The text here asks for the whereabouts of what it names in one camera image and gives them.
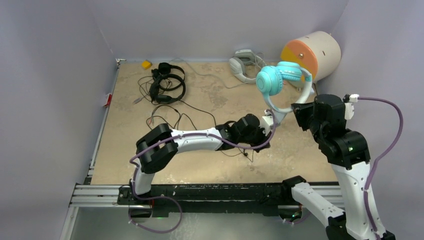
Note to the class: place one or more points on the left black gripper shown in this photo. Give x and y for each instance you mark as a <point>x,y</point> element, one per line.
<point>263,139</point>

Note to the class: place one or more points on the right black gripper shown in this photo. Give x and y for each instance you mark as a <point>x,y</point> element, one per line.
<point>300,111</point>

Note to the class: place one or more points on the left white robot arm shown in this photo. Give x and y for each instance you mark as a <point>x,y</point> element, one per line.
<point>156,149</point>

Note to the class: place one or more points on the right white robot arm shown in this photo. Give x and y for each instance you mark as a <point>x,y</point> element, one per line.
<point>347,152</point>

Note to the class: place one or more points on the white grey headphones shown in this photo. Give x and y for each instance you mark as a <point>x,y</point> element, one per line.
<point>241,59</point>

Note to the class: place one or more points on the round pastel drawer box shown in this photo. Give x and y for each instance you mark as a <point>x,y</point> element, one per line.
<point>317,52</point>

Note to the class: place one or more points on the small yellow block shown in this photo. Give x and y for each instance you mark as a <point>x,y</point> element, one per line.
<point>146,64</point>

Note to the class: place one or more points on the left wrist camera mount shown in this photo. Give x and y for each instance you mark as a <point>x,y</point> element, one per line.
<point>267,123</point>

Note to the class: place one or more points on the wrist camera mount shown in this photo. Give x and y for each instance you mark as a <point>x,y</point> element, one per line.
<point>349,100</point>
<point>267,123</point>

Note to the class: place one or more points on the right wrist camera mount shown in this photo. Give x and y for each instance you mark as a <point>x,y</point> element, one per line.
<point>349,100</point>

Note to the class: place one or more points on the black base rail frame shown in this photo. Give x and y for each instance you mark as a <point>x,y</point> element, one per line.
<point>269,199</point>

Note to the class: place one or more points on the red tag on wall edge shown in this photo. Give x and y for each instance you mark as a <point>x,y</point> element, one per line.
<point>108,99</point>

